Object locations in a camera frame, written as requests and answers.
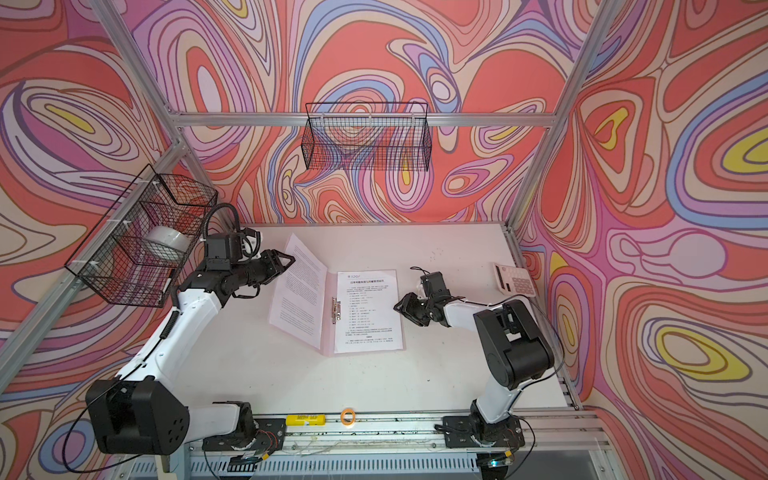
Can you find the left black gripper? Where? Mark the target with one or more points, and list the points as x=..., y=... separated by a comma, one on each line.
x=275, y=266

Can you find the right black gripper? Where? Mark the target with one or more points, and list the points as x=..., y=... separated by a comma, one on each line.
x=408, y=309

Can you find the printed English text sheet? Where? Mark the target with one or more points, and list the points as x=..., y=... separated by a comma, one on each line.
x=298, y=301

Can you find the printed Chinese text sheet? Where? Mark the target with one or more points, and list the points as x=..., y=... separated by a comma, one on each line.
x=368, y=321

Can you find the pink file folder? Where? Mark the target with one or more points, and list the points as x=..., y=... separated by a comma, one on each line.
x=349, y=312

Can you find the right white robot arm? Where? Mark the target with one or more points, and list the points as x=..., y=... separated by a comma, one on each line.
x=513, y=345

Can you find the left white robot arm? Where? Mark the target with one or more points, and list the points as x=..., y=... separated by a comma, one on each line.
x=138, y=412

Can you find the metal folder clip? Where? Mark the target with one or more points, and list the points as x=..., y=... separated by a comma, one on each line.
x=335, y=310

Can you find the white tape roll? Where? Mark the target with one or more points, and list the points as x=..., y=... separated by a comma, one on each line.
x=168, y=237

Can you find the yellow label strip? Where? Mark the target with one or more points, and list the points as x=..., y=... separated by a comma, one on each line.
x=297, y=420

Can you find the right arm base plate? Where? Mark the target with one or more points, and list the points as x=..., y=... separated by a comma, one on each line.
x=472, y=431

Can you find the black wire basket left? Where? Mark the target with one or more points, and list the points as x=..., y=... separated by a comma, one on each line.
x=118, y=263

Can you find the black wire basket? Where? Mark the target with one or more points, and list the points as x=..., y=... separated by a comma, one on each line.
x=367, y=136
x=118, y=263

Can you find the black wire basket back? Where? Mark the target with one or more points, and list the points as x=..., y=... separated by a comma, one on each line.
x=367, y=136

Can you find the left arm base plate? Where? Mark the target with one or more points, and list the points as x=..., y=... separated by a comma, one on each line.
x=266, y=436

